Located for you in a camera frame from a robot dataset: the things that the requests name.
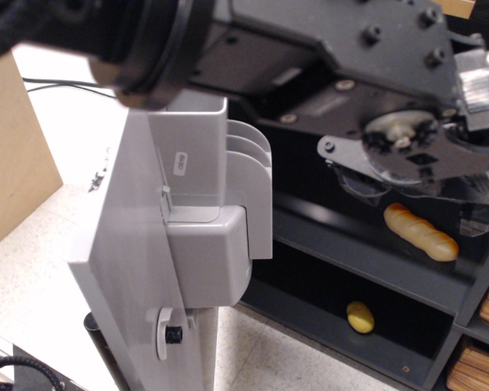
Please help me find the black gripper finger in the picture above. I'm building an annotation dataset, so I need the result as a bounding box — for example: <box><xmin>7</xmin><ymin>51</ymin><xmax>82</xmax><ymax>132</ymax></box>
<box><xmin>459</xmin><ymin>204</ymin><xmax>489</xmax><ymax>237</ymax></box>

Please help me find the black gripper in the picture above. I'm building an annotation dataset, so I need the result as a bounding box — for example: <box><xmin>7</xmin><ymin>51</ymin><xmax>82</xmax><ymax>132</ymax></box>
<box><xmin>189</xmin><ymin>1</ymin><xmax>489</xmax><ymax>207</ymax></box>

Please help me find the grey toy fridge door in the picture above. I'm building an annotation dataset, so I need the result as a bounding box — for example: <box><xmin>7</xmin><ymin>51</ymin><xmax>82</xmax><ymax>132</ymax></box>
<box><xmin>68</xmin><ymin>91</ymin><xmax>273</xmax><ymax>390</ymax></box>

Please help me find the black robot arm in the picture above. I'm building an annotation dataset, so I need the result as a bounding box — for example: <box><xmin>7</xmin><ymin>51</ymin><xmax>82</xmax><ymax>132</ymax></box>
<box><xmin>0</xmin><ymin>1</ymin><xmax>489</xmax><ymax>235</ymax></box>

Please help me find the dark grey fridge cabinet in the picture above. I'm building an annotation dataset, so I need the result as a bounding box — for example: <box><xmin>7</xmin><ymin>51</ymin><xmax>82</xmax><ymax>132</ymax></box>
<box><xmin>232</xmin><ymin>103</ymin><xmax>489</xmax><ymax>390</ymax></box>

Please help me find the toy bread loaf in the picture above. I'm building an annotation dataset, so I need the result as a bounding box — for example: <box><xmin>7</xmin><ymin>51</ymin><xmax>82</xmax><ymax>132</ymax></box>
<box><xmin>383</xmin><ymin>203</ymin><xmax>460</xmax><ymax>262</ymax></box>

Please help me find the yellow toy potato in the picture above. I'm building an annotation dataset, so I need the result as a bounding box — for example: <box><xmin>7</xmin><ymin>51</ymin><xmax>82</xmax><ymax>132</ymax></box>
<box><xmin>346</xmin><ymin>301</ymin><xmax>375</xmax><ymax>334</ymax></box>

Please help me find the woven basket lower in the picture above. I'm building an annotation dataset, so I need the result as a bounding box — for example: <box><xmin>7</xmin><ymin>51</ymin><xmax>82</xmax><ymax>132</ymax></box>
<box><xmin>446</xmin><ymin>338</ymin><xmax>489</xmax><ymax>391</ymax></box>

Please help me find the cardboard box on top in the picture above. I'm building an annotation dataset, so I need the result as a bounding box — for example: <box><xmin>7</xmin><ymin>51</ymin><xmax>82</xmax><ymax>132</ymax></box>
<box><xmin>432</xmin><ymin>0</ymin><xmax>476</xmax><ymax>20</ymax></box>

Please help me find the light wooden panel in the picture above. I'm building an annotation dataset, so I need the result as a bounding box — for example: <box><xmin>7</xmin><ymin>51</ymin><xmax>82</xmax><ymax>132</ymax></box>
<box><xmin>0</xmin><ymin>52</ymin><xmax>63</xmax><ymax>242</ymax></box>

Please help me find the black floor cable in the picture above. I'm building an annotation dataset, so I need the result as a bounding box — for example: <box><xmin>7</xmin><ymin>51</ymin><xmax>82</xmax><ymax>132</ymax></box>
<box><xmin>23</xmin><ymin>77</ymin><xmax>117</xmax><ymax>99</ymax></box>

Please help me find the black door handle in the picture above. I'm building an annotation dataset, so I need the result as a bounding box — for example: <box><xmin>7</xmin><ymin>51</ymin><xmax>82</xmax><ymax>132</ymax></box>
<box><xmin>83</xmin><ymin>312</ymin><xmax>130</xmax><ymax>390</ymax></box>

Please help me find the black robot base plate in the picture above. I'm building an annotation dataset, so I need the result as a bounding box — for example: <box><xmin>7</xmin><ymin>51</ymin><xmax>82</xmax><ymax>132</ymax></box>
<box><xmin>11</xmin><ymin>344</ymin><xmax>86</xmax><ymax>391</ymax></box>

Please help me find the black braided cable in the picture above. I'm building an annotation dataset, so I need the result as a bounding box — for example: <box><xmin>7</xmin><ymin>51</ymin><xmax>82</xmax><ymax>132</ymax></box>
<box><xmin>0</xmin><ymin>355</ymin><xmax>66</xmax><ymax>391</ymax></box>

